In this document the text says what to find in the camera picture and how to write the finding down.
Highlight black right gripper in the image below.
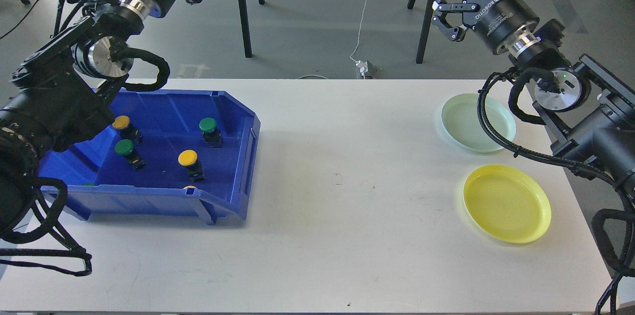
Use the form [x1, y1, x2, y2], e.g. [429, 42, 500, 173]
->
[427, 0, 540, 56]

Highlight yellow push button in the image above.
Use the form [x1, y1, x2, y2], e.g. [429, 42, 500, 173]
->
[111, 115, 143, 145]
[178, 149, 206, 182]

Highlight green push button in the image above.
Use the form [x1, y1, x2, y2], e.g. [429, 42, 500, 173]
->
[114, 139, 146, 171]
[198, 118, 223, 148]

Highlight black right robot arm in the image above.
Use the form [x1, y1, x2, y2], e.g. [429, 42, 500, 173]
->
[417, 0, 634, 315]

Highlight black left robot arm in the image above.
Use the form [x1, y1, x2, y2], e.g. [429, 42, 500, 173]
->
[1, 0, 202, 277]

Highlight light green plate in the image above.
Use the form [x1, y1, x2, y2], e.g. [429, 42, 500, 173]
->
[440, 93, 517, 154]

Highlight yellow plate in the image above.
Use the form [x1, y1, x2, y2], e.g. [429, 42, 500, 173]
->
[463, 164, 552, 244]

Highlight white power adapter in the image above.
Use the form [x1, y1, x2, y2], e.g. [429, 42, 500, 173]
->
[355, 60, 377, 80]

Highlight blue plastic bin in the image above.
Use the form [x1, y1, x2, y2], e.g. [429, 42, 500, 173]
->
[39, 90, 260, 225]

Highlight white cable on floor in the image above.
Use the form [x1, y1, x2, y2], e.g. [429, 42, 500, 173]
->
[349, 0, 377, 63]

